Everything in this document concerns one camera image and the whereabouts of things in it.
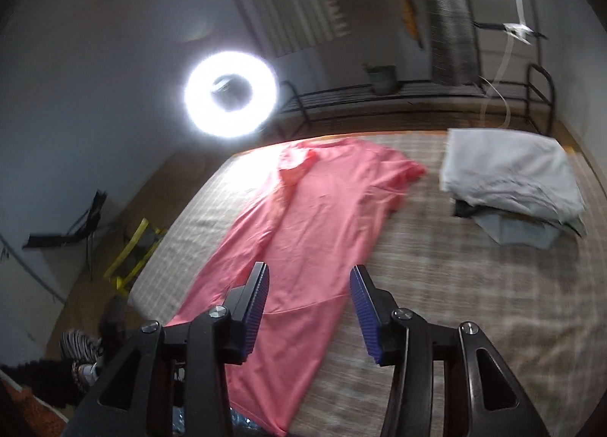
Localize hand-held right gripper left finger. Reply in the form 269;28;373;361
64;261;271;437

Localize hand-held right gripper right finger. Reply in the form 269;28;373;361
349;265;551;437

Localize pink t-shirt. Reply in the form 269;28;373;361
166;139;428;435

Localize blue plastic wrap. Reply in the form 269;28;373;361
171;407;263;435

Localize grey folded cloth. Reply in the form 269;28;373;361
474;209;561;248

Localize black tripod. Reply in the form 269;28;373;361
23;188;109;279

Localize white folded cloth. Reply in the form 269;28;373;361
439;129;587;225

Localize plant pot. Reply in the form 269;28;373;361
363;63;398;96

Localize person's dark trouser leg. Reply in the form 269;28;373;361
0;356;93;412

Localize orange patterned cloth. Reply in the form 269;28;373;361
0;371;68;437

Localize grey hanging cloth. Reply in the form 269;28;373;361
421;0;481;87

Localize window blinds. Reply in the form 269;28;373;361
236;0;352;59

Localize yellow frame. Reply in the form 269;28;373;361
103;217;165;294

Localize black metal bed frame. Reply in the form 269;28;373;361
276;63;557;135

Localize ring light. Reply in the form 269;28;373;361
184;52;278;138

